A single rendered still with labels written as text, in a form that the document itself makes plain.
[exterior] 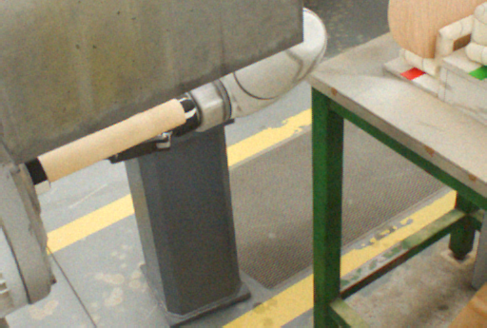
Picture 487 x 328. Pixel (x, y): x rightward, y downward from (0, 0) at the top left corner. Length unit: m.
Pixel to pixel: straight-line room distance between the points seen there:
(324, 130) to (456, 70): 0.33
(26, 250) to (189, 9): 0.28
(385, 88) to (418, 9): 0.18
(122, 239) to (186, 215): 0.61
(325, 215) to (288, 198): 0.84
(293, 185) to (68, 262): 0.86
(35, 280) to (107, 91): 0.22
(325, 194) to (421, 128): 0.40
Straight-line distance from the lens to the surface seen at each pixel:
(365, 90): 1.42
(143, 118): 0.80
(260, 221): 2.44
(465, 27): 1.43
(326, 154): 1.57
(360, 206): 2.51
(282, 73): 1.00
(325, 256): 1.80
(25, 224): 0.66
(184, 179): 1.81
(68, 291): 2.35
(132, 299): 2.27
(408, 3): 1.33
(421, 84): 1.43
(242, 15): 0.61
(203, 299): 2.16
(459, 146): 1.30
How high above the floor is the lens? 1.72
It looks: 33 degrees down
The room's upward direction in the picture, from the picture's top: 8 degrees counter-clockwise
